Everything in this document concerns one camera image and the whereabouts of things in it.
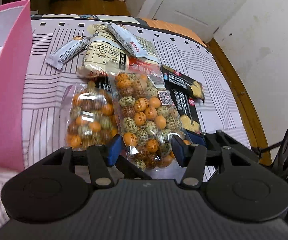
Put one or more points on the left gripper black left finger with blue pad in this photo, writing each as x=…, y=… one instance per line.
x=96, y=158

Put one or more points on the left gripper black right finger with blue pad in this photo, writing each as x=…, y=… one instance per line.
x=206, y=150

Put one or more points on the black cracker packet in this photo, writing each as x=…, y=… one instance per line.
x=179, y=81
x=187, y=110

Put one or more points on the clear bag orange nuts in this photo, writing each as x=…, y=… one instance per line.
x=147, y=119

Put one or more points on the large cream snack bag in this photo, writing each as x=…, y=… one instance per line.
x=106, y=54

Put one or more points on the small grey snack bar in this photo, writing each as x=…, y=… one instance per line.
x=62, y=55

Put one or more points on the white snack bar wrapper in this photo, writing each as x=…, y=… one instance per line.
x=127, y=39

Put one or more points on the pink storage box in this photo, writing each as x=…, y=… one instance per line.
x=15, y=47

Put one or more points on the striped white bed sheet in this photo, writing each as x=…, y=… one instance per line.
x=176, y=47

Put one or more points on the white door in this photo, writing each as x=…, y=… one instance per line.
x=204, y=17

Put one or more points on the wooden bed frame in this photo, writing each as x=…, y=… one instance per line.
x=249, y=116

